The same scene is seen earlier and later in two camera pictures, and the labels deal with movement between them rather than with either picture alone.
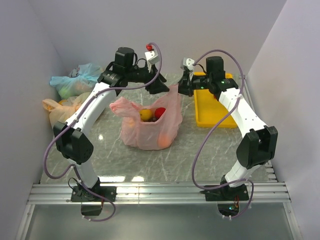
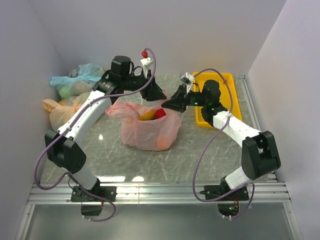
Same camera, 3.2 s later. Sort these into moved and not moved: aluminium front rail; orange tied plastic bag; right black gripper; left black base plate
Moved: right black gripper
Not moved: orange tied plastic bag; left black base plate; aluminium front rail
